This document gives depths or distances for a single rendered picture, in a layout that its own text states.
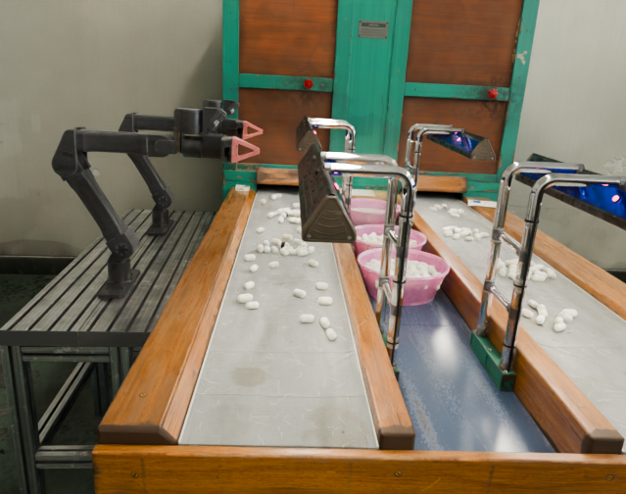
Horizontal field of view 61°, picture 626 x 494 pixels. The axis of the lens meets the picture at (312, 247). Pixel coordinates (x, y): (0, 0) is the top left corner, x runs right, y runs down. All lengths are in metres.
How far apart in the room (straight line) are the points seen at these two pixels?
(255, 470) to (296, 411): 0.13
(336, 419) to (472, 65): 1.99
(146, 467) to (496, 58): 2.25
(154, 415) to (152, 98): 2.65
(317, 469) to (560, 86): 3.18
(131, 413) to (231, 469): 0.18
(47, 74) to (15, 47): 0.21
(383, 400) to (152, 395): 0.38
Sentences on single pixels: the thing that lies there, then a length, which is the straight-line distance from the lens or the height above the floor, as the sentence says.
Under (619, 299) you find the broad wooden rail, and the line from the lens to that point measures 1.59.
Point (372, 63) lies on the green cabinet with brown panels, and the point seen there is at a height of 1.34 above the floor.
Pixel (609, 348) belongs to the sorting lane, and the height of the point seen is 0.74.
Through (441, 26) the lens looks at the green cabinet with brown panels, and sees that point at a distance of 2.59.
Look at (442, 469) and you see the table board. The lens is 0.88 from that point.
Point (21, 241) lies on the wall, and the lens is 3.77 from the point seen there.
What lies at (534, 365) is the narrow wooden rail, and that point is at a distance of 1.13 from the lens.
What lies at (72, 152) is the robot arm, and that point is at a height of 1.05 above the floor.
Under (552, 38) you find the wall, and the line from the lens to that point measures 3.69.
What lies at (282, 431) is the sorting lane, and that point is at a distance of 0.88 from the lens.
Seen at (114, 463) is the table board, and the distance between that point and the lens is 0.88.
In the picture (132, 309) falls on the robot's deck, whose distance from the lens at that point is 1.48.
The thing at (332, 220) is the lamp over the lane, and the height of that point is 1.08.
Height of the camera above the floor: 1.27
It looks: 17 degrees down
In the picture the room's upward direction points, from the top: 3 degrees clockwise
